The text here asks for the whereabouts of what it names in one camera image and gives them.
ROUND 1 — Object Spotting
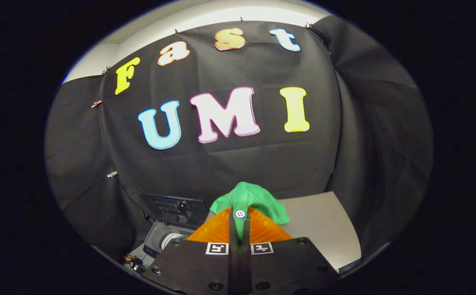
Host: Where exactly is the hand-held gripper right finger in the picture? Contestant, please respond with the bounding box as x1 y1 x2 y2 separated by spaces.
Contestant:
241 206 339 295

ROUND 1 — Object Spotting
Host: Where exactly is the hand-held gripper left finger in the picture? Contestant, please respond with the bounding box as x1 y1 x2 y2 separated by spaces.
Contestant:
145 206 239 295

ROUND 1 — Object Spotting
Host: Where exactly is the green polo shirt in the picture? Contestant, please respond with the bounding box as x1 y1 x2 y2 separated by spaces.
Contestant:
210 182 291 246

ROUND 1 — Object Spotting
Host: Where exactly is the small dark washing machine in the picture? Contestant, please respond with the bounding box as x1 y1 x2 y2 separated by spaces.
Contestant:
139 194 209 265

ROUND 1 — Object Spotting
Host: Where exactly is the small orange black connector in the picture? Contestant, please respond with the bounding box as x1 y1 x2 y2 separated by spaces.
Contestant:
124 253 147 276

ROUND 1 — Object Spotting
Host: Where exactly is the black backdrop cloth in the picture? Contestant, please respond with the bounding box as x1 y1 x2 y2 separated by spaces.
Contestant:
44 16 434 263

